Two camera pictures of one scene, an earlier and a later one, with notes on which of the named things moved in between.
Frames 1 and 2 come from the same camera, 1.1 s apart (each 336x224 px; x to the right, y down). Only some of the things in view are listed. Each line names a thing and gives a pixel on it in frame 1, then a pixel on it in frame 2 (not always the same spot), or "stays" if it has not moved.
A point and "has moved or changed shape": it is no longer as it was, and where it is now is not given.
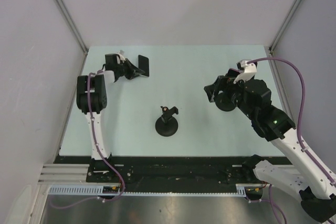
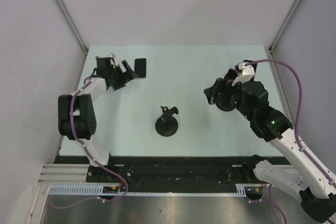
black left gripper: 133,71 → 126,76
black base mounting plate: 164,173 stays
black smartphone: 143,64 has moved or changed shape
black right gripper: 223,83 stays
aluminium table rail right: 280,87 stays
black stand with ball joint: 167,125 stays
